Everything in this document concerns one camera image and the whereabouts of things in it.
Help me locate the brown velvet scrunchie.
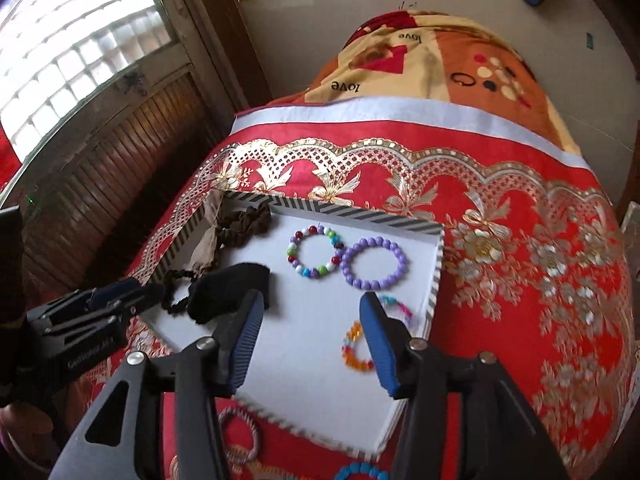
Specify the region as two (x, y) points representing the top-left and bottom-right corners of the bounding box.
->
(216, 203), (271, 248)

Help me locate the rainbow crystal bead bracelet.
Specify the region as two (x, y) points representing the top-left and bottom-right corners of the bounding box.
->
(340, 294), (417, 373)

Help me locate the multicolour round bead bracelet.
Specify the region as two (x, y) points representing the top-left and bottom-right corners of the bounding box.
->
(285, 224), (346, 280)

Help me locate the blue bead bracelet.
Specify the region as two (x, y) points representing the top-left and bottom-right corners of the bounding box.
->
(333, 461), (392, 480)

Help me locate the red paper window decoration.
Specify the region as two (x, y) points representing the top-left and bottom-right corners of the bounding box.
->
(0, 126), (22, 191)

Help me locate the beige leopard bow hair tie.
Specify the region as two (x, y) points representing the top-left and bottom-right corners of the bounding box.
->
(186, 194), (227, 273)

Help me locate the red floral bedspread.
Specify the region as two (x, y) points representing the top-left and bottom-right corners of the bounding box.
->
(79, 95), (637, 480)

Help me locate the orange love patterned blanket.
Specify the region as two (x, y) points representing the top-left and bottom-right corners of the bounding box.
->
(280, 10), (580, 154)

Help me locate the window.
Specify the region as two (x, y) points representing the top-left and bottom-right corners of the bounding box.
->
(1, 0), (171, 160)

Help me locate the purple bead bracelet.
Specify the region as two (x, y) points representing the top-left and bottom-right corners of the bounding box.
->
(339, 235), (410, 292)

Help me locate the silver pink woven bracelet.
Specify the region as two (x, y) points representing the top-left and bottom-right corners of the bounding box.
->
(217, 404), (262, 465)

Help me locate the black fabric pouch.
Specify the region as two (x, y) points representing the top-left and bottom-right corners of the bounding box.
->
(186, 262), (270, 325)

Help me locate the left hand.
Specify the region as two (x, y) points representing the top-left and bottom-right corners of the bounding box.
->
(1, 404), (53, 462)

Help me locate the striped white shallow tray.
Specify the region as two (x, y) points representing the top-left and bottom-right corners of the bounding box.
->
(144, 188), (446, 463)

